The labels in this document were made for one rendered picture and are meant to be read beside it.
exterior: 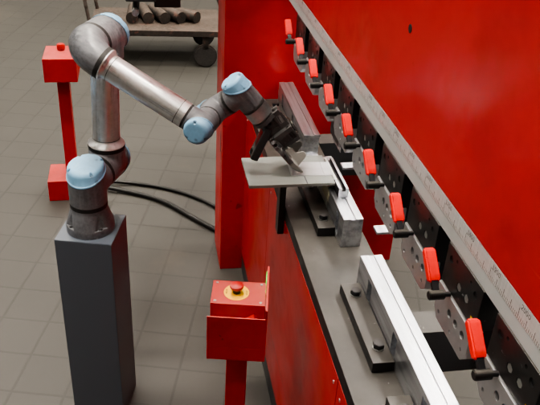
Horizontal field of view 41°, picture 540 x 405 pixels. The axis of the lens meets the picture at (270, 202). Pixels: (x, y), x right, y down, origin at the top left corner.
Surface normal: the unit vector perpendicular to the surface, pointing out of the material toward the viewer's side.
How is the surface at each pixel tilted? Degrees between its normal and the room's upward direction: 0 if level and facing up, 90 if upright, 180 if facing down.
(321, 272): 0
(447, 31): 90
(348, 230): 90
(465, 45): 90
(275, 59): 90
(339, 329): 0
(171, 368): 0
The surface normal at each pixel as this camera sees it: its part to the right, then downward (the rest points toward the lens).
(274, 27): 0.17, 0.51
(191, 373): 0.05, -0.86
